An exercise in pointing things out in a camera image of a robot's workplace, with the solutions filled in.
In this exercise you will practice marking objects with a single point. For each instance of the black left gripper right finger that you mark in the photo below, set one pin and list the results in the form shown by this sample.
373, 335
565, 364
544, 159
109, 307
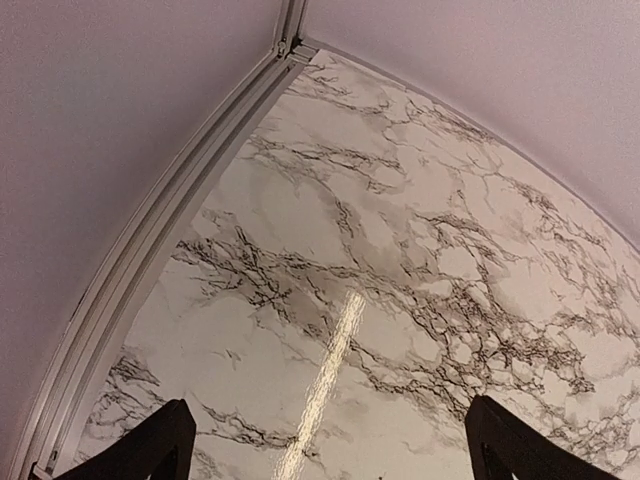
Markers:
501, 446

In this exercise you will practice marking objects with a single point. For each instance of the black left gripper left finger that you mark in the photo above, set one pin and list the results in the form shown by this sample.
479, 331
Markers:
160, 447

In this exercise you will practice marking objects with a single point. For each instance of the aluminium left frame rail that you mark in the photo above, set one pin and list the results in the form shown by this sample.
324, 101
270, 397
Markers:
107, 308

